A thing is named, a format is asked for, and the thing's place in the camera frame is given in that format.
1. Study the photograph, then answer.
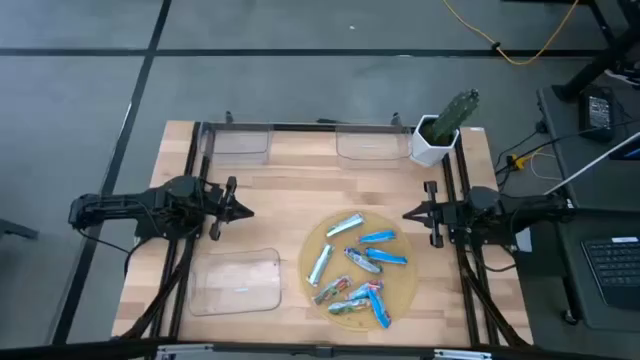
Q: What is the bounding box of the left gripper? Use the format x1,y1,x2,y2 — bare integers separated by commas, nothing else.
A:
198,175,255,242

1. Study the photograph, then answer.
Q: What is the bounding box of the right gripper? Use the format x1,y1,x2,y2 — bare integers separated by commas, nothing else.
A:
402,180,471,249

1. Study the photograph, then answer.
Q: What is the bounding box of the blue red granola bar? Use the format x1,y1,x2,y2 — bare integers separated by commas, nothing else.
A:
367,288,393,330
344,279,385,302

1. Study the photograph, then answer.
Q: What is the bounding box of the green red granola bar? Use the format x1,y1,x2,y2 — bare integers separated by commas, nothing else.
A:
311,274,353,306

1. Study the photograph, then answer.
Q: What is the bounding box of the white hexagonal plant pot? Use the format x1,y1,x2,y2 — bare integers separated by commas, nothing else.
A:
409,113,461,168

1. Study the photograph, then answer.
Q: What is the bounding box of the clear plastic bin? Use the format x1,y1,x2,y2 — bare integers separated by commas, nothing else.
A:
198,121,274,166
334,121,414,171

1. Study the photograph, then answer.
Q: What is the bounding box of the round wooden plate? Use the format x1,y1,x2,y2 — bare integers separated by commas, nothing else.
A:
298,209,419,332

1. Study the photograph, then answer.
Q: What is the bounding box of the wide clear plastic tray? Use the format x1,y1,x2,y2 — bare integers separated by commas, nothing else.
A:
187,247,283,318

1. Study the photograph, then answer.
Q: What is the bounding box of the small white box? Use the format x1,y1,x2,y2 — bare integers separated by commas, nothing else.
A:
514,227,534,254

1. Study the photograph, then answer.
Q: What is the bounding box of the green cactus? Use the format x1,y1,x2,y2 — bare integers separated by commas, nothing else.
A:
431,88,480,146

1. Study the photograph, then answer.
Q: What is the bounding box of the black crossbar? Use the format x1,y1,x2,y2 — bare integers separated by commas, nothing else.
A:
0,338,640,360

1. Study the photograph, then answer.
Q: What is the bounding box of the white rod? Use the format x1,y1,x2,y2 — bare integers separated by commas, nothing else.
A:
543,130,640,196

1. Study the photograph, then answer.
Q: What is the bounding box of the black side desk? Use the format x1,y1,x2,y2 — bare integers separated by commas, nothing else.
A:
537,84,640,214

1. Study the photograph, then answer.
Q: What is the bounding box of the black laptop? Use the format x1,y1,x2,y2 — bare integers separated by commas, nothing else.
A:
552,207,640,332

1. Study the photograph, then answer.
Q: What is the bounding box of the black power adapter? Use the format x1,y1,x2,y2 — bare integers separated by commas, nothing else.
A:
578,87,617,143

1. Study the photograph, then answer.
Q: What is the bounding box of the blue screen device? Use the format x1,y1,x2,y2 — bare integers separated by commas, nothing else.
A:
608,144,640,162

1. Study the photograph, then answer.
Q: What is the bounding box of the grey chair foot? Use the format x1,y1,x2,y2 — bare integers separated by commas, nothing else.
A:
0,217,40,242

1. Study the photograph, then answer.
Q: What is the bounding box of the black desk leg beam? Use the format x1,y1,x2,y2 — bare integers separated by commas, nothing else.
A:
551,0,640,104

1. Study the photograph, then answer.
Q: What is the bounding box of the person's sneaker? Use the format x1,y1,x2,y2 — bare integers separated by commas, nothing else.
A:
605,65,640,89

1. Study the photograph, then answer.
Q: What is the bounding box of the black aluminium table frame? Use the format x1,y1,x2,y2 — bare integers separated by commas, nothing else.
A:
112,110,534,351

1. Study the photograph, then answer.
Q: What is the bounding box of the white cable loop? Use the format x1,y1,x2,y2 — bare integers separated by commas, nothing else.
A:
528,148,559,182

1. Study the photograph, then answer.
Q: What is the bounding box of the silver metal bracket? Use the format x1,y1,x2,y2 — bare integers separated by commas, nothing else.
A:
155,343,215,360
433,348,494,360

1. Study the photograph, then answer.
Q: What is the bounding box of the black desk cable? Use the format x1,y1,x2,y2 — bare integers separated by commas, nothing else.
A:
493,117,640,176

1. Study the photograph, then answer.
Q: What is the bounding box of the yellow floor cable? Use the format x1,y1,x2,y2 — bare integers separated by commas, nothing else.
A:
441,0,581,67

